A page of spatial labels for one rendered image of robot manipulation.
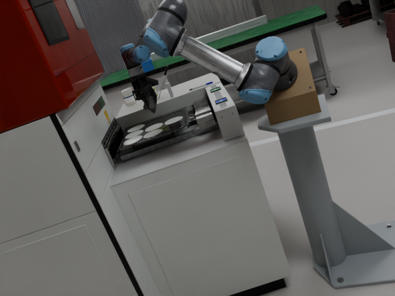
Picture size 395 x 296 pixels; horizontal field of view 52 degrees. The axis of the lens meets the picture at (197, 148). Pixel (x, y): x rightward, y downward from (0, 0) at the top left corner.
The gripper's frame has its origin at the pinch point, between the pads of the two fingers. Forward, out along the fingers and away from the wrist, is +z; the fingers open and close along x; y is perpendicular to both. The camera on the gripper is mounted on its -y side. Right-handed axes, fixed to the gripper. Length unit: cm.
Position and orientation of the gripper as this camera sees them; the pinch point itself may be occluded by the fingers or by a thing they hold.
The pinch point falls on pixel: (154, 110)
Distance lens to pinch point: 213.3
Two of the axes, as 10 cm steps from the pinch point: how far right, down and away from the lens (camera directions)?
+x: 8.6, -1.4, -4.8
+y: -3.8, 4.5, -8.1
